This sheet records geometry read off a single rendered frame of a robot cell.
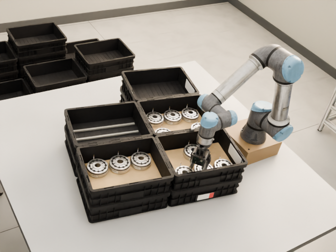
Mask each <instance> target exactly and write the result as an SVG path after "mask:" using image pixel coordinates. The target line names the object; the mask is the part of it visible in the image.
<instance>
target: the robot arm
mask: <svg viewBox="0 0 336 252"><path fill-rule="evenodd" d="M266 67H268V68H270V69H271V70H272V71H273V75H272V78H273V80H274V81H275V85H274V93H273V101H272V104H271V103H270V102H267V101H262V100H259V101H255V102H254V103H253V104H252V107H251V108H250V113H249V116H248V119H247V122H246V124H245V125H244V126H243V128H242V129H241V131H240V136H241V138H242V139H243V140H244V141H245V142H247V143H249V144H252V145H261V144H263V143H264V142H265V141H266V138H267V134H268V135H269V136H271V137H272V139H274V140H275V141H277V142H282V141H284V140H285V139H286V138H288V137H289V136H290V134H291V133H292V132H293V129H294V128H293V126H292V125H291V124H290V116H289V115H288V112H289V106H290V100H291V94H292V88H293V84H294V83H295V82H296V81H298V80H299V79H300V78H301V75H302V74H303V72H304V68H305V66H304V63H303V61H302V60H301V59H300V58H299V57H298V56H296V55H294V54H292V53H291V52H289V51H288V50H286V49H285V48H283V47H282V46H280V45H278V44H269V45H265V46H262V47H260V48H259V49H257V50H255V51H254V52H253V53H252V54H251V55H249V59H248V60H247V61H246V62H245V63H244V64H243V65H241V66H240V67H239V68H238V69H237V70H236V71H235V72H234V73H233V74H232V75H230V76H229V77H228V78H227V79H226V80H225V81H224V82H223V83H222V84H220V85H219V86H218V87H217V88H216V89H215V90H214V91H213V92H212V93H211V94H206V93H205V94H202V95H201V96H200V97H199V98H198V100H197V105H198V106H199V107H200V108H201V110H202V111H204V112H205V113H204V114H203V115H202V118H201V121H200V126H199V131H198V134H197V138H196V140H197V141H196V143H197V145H198V146H196V147H195V148H194V149H193V151H192V152H191V154H190V156H191V158H190V166H189V168H191V169H193V167H194V164H196V165H199V166H201V167H202V168H203V169H202V170H206V169H207V168H208V166H209V164H210V162H211V154H210V151H209V149H207V148H209V147H210V146H211V145H212V143H213V141H214V138H213V137H214V135H215V132H216V131H219V130H222V129H225V128H228V127H231V126H233V125H235V124H236V123H237V121H238V116H237V114H236V112H235V111H234V110H227V111H226V110H225V109H224V108H223V107H222V106H221V104H223V103H224V102H225V101H226V100H227V99H228V98H229V97H230V96H231V95H232V94H234V93H235V92H236V91H237V90H238V89H239V88H240V87H241V86H242V85H243V84H245V83H246V82H247V81H248V80H249V79H250V78H251V77H252V76H253V75H254V74H256V73H257V72H258V71H259V70H263V69H264V68H266ZM266 133H267V134H266Z"/></svg>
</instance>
